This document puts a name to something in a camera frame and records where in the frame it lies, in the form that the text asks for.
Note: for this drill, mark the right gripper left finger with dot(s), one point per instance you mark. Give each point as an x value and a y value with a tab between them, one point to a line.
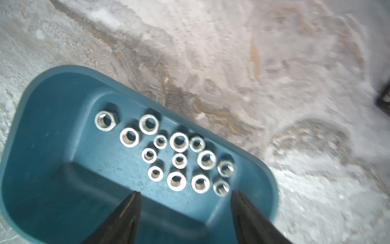
121	227

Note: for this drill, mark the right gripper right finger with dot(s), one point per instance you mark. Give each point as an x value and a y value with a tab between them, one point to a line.
251	226

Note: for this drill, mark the steel hex nut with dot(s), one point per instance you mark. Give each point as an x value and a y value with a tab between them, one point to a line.
155	173
129	137
221	188
225	168
179	142
106	120
206	160
160	141
149	155
149	124
197	144
179	161
200	183
176	181

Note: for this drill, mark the teal plastic storage box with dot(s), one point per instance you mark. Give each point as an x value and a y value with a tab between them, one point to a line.
61	176

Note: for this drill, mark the black wire desk organizer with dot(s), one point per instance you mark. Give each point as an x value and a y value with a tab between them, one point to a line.
383	100

